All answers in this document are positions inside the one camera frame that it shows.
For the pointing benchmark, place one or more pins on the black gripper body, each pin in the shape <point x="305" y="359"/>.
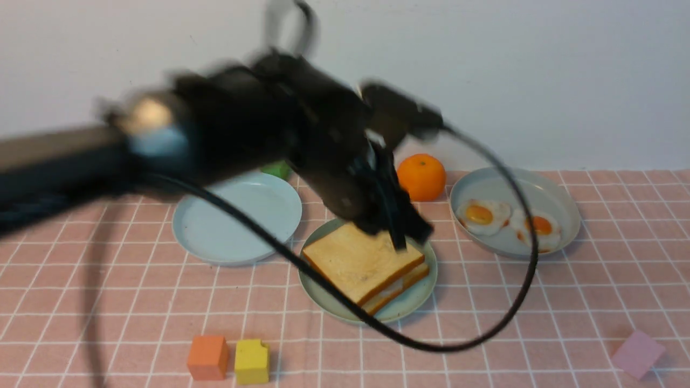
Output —
<point x="364" y="190"/>

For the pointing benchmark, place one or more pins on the toast slice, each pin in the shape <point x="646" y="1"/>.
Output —
<point x="414" y="276"/>
<point x="360" y="265"/>

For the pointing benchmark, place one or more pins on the fried egg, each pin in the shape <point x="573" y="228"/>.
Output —
<point x="385" y="288"/>
<point x="548" y="230"/>
<point x="483" y="217"/>

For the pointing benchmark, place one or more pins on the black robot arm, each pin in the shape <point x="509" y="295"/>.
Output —
<point x="206" y="129"/>

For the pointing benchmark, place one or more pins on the orange fruit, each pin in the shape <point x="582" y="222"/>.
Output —
<point x="422" y="176"/>

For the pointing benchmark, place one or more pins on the green foam cube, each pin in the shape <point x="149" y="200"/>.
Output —
<point x="279" y="169"/>

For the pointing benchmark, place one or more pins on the light blue bread plate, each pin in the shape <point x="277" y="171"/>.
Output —
<point x="220" y="240"/>

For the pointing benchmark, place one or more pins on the yellow foam cube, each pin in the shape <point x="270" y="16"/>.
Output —
<point x="252" y="362"/>

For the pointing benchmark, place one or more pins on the orange foam cube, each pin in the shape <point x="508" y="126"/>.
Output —
<point x="208" y="358"/>

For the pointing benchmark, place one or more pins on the pink foam cube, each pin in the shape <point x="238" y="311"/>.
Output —
<point x="638" y="354"/>

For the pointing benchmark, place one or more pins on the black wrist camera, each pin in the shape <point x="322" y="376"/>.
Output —
<point x="394" y="115"/>

